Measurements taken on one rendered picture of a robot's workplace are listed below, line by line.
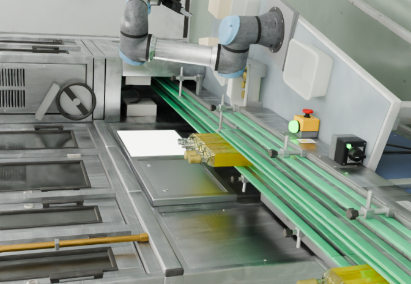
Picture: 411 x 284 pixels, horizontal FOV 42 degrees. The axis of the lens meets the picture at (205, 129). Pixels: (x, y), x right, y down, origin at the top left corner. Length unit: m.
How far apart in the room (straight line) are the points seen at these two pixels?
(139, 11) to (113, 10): 3.55
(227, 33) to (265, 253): 0.88
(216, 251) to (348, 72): 0.73
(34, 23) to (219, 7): 3.23
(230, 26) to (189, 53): 0.22
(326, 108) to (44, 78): 1.63
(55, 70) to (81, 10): 2.77
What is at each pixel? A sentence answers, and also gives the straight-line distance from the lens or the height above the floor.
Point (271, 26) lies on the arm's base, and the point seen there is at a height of 0.81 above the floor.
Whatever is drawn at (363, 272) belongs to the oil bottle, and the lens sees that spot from 1.41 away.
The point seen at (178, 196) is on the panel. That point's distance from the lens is 2.05.
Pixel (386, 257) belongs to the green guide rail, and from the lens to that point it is 1.43.
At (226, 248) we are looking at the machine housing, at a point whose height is 1.15.
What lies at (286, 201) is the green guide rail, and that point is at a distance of 1.90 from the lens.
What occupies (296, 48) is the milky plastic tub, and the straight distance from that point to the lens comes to 2.06.
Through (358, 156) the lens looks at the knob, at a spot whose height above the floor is 0.80.
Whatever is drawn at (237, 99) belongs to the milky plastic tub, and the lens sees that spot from 2.54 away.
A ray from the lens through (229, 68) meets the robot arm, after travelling 2.25.
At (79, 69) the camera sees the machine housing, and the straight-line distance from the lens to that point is 3.02.
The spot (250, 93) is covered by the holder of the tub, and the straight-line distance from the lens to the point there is 2.38.
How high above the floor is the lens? 1.78
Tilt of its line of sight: 19 degrees down
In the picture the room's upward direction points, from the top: 91 degrees counter-clockwise
